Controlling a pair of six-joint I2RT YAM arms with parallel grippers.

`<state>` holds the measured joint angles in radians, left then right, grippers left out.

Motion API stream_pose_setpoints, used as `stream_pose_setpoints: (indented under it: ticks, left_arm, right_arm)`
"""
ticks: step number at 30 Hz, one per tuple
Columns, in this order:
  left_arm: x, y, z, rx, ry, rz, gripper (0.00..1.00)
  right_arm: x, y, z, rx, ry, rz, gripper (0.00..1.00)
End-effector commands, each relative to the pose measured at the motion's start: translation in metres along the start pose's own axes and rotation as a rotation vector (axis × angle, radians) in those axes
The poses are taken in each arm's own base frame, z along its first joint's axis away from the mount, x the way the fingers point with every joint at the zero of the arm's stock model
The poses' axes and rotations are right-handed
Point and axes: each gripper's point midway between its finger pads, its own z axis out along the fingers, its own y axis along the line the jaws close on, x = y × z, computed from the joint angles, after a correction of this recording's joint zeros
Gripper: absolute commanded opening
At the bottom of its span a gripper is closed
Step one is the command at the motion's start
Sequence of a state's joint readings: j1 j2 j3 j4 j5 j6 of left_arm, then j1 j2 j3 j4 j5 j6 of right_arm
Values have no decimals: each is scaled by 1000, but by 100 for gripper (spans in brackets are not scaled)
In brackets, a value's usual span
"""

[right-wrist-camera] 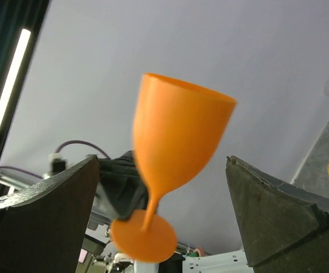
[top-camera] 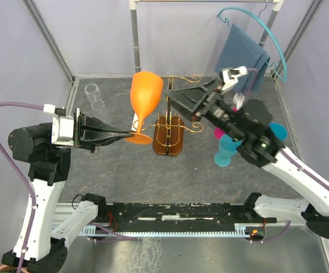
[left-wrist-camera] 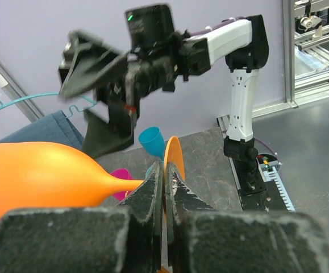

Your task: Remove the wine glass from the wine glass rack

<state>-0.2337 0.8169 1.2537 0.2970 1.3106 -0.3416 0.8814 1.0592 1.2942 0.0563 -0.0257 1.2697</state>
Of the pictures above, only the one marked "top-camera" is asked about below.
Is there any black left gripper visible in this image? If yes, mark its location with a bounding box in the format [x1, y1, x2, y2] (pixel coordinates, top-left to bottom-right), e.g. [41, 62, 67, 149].
[52, 104, 135, 150]

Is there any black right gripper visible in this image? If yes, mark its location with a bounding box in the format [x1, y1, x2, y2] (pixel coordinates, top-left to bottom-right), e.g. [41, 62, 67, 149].
[165, 76, 245, 142]

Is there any clear wine glass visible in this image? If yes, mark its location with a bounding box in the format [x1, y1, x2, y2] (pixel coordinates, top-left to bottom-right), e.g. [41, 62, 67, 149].
[91, 100, 109, 122]
[84, 83, 102, 102]

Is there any pink wine glass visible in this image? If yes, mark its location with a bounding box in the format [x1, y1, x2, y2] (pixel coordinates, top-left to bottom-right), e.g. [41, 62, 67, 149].
[214, 106, 239, 140]

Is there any clear wine glass front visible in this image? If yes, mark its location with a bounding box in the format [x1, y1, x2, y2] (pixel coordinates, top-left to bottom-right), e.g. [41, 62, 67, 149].
[84, 83, 102, 102]

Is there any orange wine glass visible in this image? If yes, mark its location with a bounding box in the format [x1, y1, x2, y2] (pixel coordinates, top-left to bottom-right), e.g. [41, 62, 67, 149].
[125, 71, 164, 144]

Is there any blue wine glass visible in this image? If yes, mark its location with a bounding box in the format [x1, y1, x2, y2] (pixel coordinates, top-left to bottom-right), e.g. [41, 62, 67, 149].
[214, 135, 241, 167]
[269, 122, 288, 141]

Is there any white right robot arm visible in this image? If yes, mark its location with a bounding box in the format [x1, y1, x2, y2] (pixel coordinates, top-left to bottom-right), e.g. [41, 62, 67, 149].
[167, 81, 329, 239]

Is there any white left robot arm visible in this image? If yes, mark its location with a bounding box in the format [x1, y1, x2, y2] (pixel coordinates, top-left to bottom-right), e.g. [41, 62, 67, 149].
[2, 104, 132, 272]

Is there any blue folded towel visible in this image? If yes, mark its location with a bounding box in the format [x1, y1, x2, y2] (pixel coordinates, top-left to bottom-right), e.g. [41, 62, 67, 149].
[215, 24, 270, 94]

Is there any teal clothes hanger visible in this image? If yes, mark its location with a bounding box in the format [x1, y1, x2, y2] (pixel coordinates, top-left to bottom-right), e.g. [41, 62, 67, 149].
[217, 7, 289, 83]

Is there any pink basket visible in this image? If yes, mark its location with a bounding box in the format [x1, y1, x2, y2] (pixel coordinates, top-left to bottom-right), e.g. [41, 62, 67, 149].
[0, 264, 17, 273]

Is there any gold wire wine glass rack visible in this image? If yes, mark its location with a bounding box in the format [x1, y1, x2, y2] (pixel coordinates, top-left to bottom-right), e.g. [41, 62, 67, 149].
[132, 74, 204, 156]

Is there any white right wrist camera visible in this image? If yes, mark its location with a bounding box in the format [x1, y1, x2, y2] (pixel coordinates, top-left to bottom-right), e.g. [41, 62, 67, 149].
[220, 66, 248, 93]

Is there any white metal clothes rail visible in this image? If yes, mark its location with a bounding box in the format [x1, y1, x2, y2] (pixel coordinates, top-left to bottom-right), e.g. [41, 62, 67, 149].
[129, 1, 288, 82]

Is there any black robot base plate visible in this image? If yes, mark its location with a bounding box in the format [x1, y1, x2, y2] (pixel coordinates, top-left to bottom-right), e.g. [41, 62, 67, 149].
[94, 202, 276, 231]

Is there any light blue cable duct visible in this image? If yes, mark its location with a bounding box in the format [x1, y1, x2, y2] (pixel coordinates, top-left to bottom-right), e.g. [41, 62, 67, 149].
[79, 225, 250, 238]

